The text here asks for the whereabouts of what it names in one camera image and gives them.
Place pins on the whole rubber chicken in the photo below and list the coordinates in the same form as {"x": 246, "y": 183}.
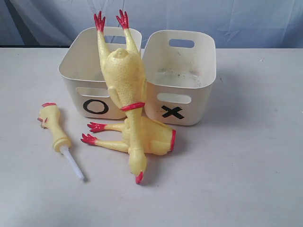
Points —
{"x": 125, "y": 78}

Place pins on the rubber chicken head with tube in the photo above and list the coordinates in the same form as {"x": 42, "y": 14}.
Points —
{"x": 49, "y": 116}

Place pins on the white bin marked O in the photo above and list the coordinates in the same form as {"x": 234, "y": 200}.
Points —
{"x": 81, "y": 72}

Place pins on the white bin marked X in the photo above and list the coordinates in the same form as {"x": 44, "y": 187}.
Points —
{"x": 180, "y": 70}

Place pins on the headless rubber chicken body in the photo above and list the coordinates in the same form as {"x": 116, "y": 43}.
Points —
{"x": 158, "y": 138}

